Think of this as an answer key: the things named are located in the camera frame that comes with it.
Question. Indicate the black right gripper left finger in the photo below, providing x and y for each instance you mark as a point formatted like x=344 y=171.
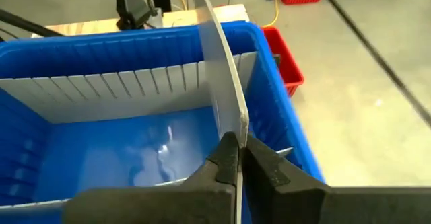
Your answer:
x=151 y=205

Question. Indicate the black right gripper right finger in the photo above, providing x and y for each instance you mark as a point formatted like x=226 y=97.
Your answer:
x=336 y=205

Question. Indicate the large blue plastic bin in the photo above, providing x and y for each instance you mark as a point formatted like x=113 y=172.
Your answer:
x=101 y=150

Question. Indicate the grey slotted divider panel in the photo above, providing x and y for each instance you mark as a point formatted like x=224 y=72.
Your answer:
x=224 y=82
x=101 y=96

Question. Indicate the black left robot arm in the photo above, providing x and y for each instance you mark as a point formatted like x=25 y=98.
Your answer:
x=131 y=5

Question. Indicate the empty red plastic basket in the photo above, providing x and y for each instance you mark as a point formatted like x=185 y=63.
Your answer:
x=284 y=62

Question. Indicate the black diagonal bar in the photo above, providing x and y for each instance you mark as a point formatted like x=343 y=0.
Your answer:
x=27 y=24

